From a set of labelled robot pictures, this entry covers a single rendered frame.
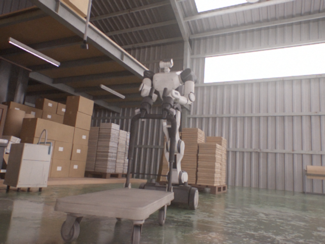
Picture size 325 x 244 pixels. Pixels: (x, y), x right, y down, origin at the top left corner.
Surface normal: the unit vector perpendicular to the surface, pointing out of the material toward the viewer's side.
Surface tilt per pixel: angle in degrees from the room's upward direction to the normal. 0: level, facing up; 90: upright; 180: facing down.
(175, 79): 105
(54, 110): 91
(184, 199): 90
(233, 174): 90
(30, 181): 90
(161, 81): 117
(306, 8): 159
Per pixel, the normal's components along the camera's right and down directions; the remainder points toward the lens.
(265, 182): -0.41, -0.18
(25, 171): 0.76, -0.06
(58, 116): 0.89, -0.03
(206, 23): -0.22, 0.85
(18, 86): 0.58, -0.08
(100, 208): -0.18, -0.18
